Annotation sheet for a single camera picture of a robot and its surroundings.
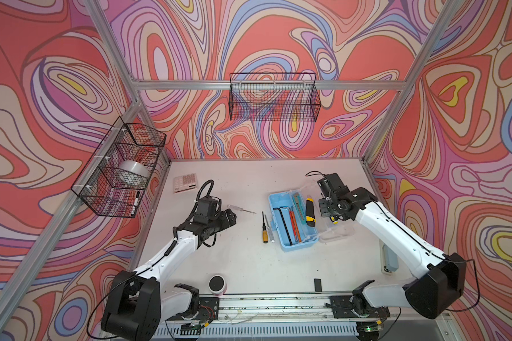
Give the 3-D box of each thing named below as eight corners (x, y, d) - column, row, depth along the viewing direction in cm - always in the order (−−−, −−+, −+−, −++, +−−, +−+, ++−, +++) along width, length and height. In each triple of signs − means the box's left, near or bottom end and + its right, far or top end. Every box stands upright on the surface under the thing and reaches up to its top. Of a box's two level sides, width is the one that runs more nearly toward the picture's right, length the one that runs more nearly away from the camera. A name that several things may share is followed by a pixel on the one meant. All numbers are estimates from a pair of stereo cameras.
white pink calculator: (174, 195, 107) (172, 191, 105) (175, 180, 114) (173, 175, 111) (197, 192, 109) (195, 188, 106) (196, 176, 116) (195, 172, 113)
